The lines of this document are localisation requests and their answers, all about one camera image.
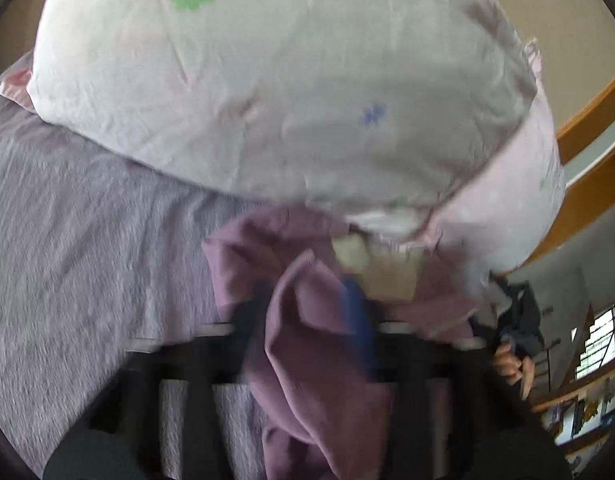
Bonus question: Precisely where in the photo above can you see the window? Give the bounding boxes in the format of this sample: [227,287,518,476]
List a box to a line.
[576,299,615,382]

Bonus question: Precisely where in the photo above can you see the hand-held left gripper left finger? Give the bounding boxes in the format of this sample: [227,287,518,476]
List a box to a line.
[90,292,271,480]

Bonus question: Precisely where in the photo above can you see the wooden bed frame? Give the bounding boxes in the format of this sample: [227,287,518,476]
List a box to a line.
[525,65,615,267]

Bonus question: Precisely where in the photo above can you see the white clover print pillow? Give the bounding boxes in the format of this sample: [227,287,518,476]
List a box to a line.
[26,0,539,211]

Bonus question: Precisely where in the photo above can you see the beige cloth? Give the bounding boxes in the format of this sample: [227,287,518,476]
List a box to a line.
[333,232,425,303]

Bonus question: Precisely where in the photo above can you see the purple small garment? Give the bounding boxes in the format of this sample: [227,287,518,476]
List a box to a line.
[202,205,488,480]

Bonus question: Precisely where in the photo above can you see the purple bed sheet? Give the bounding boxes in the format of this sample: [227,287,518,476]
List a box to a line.
[0,52,273,480]

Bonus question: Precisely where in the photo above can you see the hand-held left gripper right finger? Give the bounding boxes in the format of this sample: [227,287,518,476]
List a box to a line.
[340,277,495,480]

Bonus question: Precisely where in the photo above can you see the pink dotted pillow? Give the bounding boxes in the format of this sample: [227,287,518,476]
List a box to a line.
[0,37,567,311]

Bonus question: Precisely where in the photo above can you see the person's right hand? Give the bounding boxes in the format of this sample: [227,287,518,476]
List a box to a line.
[491,342,537,402]

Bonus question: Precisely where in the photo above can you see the wooden shelf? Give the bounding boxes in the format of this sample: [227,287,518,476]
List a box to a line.
[530,355,615,458]

